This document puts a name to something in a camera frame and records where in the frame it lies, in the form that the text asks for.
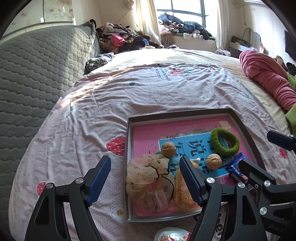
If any dark shallow box tray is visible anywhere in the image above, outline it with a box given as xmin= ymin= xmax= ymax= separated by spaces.
xmin=124 ymin=108 xmax=266 ymax=223

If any orange snack cake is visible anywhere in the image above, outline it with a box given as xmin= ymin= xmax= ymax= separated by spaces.
xmin=174 ymin=169 xmax=200 ymax=211

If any window with dark frame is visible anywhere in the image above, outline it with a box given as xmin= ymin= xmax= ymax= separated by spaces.
xmin=154 ymin=0 xmax=208 ymax=27

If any walnut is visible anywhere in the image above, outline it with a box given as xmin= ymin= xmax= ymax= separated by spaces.
xmin=161 ymin=142 xmax=177 ymax=159
xmin=206 ymin=154 xmax=222 ymax=170

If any cream curtain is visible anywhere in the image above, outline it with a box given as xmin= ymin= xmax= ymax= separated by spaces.
xmin=135 ymin=0 xmax=161 ymax=44

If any grey quilted headboard cover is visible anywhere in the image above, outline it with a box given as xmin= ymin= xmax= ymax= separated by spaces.
xmin=1 ymin=21 xmax=100 ymax=225

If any white side desk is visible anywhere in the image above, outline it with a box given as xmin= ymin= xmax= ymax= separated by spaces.
xmin=228 ymin=36 xmax=268 ymax=58

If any green fuzzy hair scrunchie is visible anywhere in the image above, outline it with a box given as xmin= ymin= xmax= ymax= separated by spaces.
xmin=210 ymin=128 xmax=240 ymax=157

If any dark patterned cloth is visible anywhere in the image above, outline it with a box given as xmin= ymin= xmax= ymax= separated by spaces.
xmin=84 ymin=52 xmax=114 ymax=75

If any white wall cabinet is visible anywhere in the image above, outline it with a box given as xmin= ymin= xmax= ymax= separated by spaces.
xmin=1 ymin=1 xmax=76 ymax=43

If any green cloth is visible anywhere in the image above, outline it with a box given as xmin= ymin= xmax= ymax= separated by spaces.
xmin=285 ymin=73 xmax=296 ymax=136

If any blue snack packet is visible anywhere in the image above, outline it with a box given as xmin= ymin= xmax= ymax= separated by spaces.
xmin=225 ymin=152 xmax=248 ymax=184

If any red egg-shaped wrapped toy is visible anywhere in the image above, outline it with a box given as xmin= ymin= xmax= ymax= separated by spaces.
xmin=154 ymin=227 xmax=191 ymax=241

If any clothes pile on windowsill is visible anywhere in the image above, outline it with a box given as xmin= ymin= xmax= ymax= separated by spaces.
xmin=158 ymin=13 xmax=215 ymax=40

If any clothes pile beside bed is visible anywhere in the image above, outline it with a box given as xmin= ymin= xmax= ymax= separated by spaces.
xmin=96 ymin=23 xmax=164 ymax=54

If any pink rolled blanket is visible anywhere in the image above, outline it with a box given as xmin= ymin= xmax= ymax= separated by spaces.
xmin=239 ymin=50 xmax=295 ymax=111

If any pink and blue book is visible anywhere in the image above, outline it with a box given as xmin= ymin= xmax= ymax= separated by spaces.
xmin=126 ymin=113 xmax=256 ymax=185

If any pink strawberry print bedsheet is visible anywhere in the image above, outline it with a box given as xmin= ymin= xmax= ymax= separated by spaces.
xmin=9 ymin=49 xmax=295 ymax=240

